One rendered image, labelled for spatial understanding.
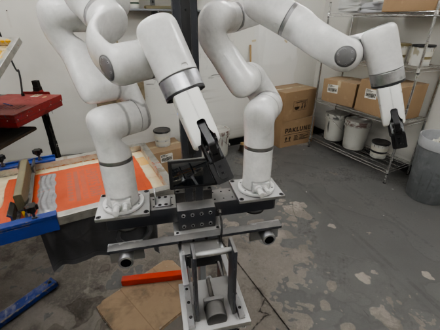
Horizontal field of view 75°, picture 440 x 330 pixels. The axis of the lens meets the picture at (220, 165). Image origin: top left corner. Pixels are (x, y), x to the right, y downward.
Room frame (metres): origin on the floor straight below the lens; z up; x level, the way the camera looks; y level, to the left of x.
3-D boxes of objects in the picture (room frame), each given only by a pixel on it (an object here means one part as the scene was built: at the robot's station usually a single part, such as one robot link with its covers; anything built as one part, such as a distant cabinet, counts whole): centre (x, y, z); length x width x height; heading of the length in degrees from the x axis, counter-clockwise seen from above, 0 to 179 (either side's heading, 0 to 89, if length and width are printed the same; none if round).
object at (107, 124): (0.76, 0.30, 1.37); 0.13 x 0.10 x 0.16; 136
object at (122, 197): (0.73, 0.30, 1.21); 0.16 x 0.13 x 0.15; 13
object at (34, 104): (2.10, 1.55, 1.06); 0.61 x 0.46 x 0.12; 178
